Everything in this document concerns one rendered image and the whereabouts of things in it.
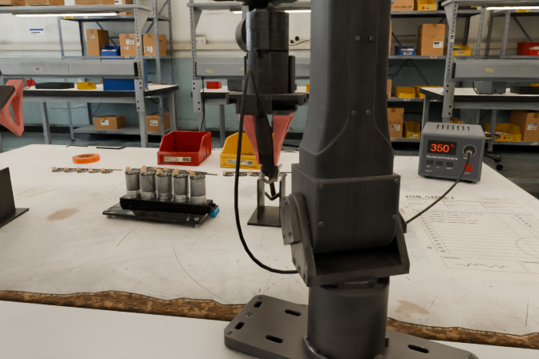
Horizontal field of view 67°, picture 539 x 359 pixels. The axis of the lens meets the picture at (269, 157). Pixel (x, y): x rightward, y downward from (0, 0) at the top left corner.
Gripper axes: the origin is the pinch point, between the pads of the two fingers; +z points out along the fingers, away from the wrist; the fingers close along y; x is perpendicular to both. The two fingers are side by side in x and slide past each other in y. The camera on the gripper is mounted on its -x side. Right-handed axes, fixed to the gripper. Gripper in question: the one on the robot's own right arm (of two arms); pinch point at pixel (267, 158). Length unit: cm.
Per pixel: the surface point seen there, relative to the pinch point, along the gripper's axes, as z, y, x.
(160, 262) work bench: 10.4, 10.7, 12.9
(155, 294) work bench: 10.6, 8.3, 19.4
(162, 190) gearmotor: 6.1, 17.0, -1.7
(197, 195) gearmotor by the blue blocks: 6.6, 11.2, -1.4
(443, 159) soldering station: 5.3, -30.0, -28.2
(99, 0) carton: -61, 166, -227
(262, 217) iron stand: 9.7, 1.2, -2.2
